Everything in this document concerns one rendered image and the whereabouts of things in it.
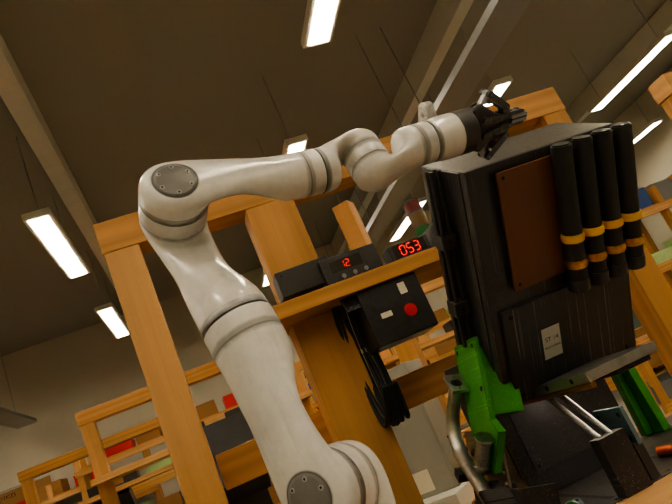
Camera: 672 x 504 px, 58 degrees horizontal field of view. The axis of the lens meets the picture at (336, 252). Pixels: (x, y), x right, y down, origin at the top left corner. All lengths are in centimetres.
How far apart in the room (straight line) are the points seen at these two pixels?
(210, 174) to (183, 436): 87
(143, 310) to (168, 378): 19
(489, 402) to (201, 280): 71
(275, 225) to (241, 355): 101
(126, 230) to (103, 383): 992
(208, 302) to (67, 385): 1097
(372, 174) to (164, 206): 32
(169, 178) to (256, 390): 30
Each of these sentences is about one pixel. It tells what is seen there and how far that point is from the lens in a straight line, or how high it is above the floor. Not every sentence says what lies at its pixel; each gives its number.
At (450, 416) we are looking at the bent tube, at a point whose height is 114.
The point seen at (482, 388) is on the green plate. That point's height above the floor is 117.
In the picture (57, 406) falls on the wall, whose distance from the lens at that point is 1167.
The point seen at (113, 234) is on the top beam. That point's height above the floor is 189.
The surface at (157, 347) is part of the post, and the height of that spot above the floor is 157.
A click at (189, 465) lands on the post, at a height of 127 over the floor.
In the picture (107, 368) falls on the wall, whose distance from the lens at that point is 1160.
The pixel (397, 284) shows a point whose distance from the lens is 157.
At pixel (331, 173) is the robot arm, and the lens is 90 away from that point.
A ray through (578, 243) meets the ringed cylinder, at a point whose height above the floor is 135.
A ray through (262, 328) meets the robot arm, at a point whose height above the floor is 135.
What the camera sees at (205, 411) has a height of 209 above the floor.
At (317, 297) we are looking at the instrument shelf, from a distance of 150.
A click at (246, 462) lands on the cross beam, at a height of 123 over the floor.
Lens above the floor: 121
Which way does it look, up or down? 15 degrees up
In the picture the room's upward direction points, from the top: 24 degrees counter-clockwise
